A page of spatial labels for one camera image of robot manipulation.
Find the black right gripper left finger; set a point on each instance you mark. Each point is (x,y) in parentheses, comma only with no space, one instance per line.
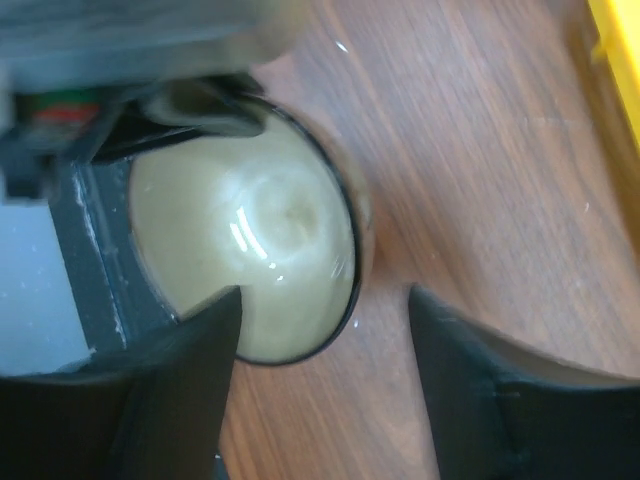
(151,411)

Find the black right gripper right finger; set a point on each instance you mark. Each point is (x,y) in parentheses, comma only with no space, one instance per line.
(501,410)

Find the beige black rimmed bowl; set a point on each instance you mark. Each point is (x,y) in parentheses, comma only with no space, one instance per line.
(286,216)

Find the yellow plastic tray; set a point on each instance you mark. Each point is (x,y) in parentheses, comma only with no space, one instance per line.
(614,56)

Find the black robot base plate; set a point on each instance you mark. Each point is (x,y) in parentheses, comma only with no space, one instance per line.
(69,272)

